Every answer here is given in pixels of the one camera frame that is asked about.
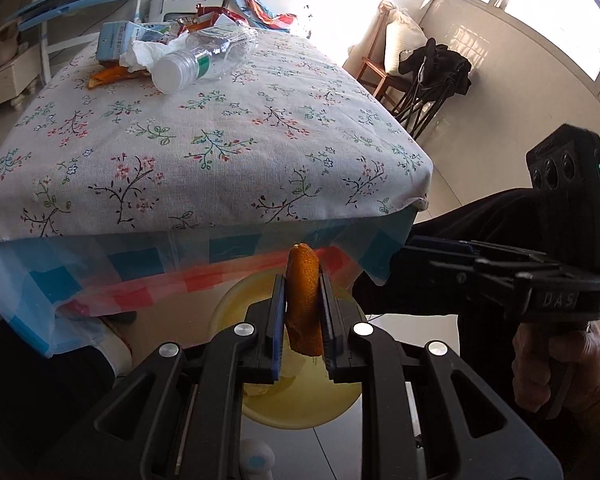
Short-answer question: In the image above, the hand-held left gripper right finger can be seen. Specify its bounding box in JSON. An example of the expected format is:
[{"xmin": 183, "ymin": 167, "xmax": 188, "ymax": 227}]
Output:
[{"xmin": 319, "ymin": 267, "xmax": 566, "ymax": 480}]

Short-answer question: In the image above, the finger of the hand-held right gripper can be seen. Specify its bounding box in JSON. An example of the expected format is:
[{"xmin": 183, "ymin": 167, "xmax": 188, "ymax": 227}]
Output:
[
  {"xmin": 390, "ymin": 254, "xmax": 522, "ymax": 312},
  {"xmin": 405, "ymin": 237, "xmax": 520, "ymax": 262}
]

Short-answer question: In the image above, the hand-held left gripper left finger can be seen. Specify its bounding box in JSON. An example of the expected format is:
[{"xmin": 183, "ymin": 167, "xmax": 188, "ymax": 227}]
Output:
[{"xmin": 45, "ymin": 275, "xmax": 288, "ymax": 480}]

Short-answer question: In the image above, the orange peel piece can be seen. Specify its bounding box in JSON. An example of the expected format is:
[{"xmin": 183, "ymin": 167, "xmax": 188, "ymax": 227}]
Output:
[
  {"xmin": 286, "ymin": 243, "xmax": 326, "ymax": 357},
  {"xmin": 87, "ymin": 61, "xmax": 148, "ymax": 90}
]

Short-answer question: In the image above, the yellow plastic bin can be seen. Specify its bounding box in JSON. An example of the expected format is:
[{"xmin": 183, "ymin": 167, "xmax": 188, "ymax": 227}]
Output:
[{"xmin": 207, "ymin": 272, "xmax": 368, "ymax": 431}]

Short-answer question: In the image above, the large white tissue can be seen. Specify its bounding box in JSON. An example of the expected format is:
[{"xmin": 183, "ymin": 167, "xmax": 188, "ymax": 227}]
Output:
[{"xmin": 119, "ymin": 35, "xmax": 188, "ymax": 76}]

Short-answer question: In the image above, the person's right hand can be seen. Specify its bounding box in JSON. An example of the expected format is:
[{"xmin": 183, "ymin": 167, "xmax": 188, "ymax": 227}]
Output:
[{"xmin": 511, "ymin": 322, "xmax": 600, "ymax": 414}]

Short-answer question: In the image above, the small white container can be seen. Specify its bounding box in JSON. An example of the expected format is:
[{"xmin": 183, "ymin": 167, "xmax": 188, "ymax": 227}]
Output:
[{"xmin": 240, "ymin": 437, "xmax": 276, "ymax": 480}]

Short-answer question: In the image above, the checked plastic table cover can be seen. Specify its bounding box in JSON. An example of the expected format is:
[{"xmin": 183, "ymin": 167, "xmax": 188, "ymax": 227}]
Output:
[{"xmin": 0, "ymin": 205, "xmax": 416, "ymax": 358}]

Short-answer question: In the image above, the white shoe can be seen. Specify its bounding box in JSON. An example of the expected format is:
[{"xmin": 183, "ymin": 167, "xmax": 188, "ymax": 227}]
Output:
[{"xmin": 92, "ymin": 317, "xmax": 136, "ymax": 378}]

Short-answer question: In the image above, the black folding chair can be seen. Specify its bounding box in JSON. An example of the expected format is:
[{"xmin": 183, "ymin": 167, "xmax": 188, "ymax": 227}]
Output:
[{"xmin": 392, "ymin": 37, "xmax": 473, "ymax": 141}]

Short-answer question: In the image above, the wooden chair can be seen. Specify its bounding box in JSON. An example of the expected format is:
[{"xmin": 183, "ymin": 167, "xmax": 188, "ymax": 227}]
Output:
[{"xmin": 355, "ymin": 2, "xmax": 416, "ymax": 101}]

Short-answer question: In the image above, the floral tablecloth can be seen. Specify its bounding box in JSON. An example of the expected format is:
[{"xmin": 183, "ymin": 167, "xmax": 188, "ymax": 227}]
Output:
[{"xmin": 0, "ymin": 25, "xmax": 433, "ymax": 248}]

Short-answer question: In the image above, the white pillow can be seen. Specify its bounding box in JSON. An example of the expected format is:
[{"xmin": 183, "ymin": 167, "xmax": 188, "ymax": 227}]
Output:
[{"xmin": 384, "ymin": 7, "xmax": 428, "ymax": 76}]

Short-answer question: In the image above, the window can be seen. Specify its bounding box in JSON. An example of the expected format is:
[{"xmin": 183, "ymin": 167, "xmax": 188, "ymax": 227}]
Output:
[{"xmin": 450, "ymin": 0, "xmax": 600, "ymax": 111}]

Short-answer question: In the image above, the person's left leg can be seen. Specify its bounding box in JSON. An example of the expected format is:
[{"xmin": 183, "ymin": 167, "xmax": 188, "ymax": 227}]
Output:
[{"xmin": 0, "ymin": 317, "xmax": 118, "ymax": 480}]

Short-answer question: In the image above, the clear plastic bottle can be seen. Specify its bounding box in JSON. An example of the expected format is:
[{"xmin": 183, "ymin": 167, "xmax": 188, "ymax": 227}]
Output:
[{"xmin": 151, "ymin": 25, "xmax": 259, "ymax": 95}]

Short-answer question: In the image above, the red snack wrapper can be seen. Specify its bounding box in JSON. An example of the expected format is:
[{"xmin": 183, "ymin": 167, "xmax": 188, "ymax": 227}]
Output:
[{"xmin": 177, "ymin": 4, "xmax": 253, "ymax": 36}]

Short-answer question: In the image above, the blue and white carton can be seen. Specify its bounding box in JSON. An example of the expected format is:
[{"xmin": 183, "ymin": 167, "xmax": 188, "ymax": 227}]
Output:
[{"xmin": 96, "ymin": 20, "xmax": 181, "ymax": 64}]

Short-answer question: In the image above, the white floor appliance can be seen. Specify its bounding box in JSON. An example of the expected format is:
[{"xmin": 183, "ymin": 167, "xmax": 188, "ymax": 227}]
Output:
[{"xmin": 150, "ymin": 0, "xmax": 231, "ymax": 23}]

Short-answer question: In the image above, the cream TV cabinet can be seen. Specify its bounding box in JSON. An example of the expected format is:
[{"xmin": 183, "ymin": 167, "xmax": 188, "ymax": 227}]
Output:
[{"xmin": 0, "ymin": 42, "xmax": 43, "ymax": 121}]

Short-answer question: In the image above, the pink kettlebell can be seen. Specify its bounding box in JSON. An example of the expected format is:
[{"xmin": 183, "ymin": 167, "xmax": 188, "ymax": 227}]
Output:
[{"xmin": 0, "ymin": 25, "xmax": 21, "ymax": 66}]

